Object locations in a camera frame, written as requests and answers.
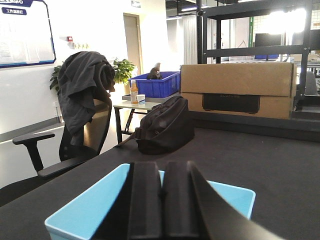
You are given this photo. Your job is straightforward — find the dark grey jacket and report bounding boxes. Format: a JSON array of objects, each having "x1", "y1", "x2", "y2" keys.
[{"x1": 57, "y1": 51, "x2": 115, "y2": 146}]

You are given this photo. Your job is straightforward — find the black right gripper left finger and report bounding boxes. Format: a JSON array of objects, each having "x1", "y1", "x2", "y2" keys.
[{"x1": 94, "y1": 161, "x2": 162, "y2": 240}]

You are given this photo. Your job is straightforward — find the light blue plastic bin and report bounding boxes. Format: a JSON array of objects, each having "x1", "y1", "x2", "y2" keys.
[{"x1": 44, "y1": 163, "x2": 256, "y2": 240}]

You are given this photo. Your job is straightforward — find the blue crate on table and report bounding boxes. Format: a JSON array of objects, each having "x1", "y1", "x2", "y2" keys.
[{"x1": 128, "y1": 71, "x2": 181, "y2": 99}]

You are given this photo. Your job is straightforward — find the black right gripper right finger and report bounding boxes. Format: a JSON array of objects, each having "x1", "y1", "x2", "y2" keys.
[{"x1": 163, "y1": 161, "x2": 280, "y2": 240}]

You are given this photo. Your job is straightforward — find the folding side table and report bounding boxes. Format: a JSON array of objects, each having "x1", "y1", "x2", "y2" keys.
[{"x1": 113, "y1": 100, "x2": 160, "y2": 143}]

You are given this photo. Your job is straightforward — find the cardboard box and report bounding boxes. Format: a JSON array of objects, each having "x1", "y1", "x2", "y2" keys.
[{"x1": 180, "y1": 61, "x2": 297, "y2": 119}]

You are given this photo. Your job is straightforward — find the black metal shelving rack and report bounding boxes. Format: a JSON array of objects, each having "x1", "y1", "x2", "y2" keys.
[{"x1": 196, "y1": 0, "x2": 320, "y2": 107}]

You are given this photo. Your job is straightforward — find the green potted plant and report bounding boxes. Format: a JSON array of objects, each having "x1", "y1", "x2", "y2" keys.
[{"x1": 49, "y1": 57, "x2": 138, "y2": 93}]

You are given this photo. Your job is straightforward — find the dark object in crate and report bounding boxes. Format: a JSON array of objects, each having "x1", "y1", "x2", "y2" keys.
[{"x1": 146, "y1": 62, "x2": 162, "y2": 80}]

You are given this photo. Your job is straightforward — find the wall notice board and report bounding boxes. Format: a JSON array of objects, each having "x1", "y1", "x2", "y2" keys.
[{"x1": 0, "y1": 0, "x2": 56, "y2": 68}]

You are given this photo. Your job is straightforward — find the black office chair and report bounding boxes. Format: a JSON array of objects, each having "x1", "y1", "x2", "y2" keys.
[{"x1": 0, "y1": 100, "x2": 112, "y2": 206}]

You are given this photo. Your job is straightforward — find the grey tray on table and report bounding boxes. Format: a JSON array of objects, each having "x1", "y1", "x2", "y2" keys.
[{"x1": 121, "y1": 92, "x2": 180, "y2": 103}]

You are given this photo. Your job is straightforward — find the black shoulder bag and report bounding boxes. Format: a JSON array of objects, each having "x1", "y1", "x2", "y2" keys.
[{"x1": 116, "y1": 96, "x2": 195, "y2": 155}]

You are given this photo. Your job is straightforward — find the orange juice bottle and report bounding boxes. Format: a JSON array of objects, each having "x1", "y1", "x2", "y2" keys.
[{"x1": 130, "y1": 79, "x2": 139, "y2": 104}]

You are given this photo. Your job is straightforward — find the white paper cup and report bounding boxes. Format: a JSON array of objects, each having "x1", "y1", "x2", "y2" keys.
[{"x1": 136, "y1": 94, "x2": 146, "y2": 105}]

